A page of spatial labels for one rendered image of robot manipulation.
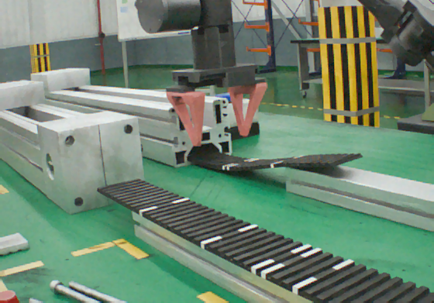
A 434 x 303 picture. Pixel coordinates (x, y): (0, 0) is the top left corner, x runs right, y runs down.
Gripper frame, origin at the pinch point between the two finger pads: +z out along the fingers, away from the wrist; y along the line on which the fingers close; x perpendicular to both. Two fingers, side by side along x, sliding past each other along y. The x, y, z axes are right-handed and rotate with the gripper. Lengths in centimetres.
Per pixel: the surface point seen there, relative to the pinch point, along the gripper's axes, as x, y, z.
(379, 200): 28.5, 1.4, 2.9
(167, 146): -6.0, 5.0, 1.6
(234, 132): -12.8, -11.4, 3.2
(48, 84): -62, 5, -6
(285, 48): -816, -736, 36
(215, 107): -4.8, -2.6, -3.0
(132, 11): -578, -266, -50
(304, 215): 22.7, 6.1, 4.5
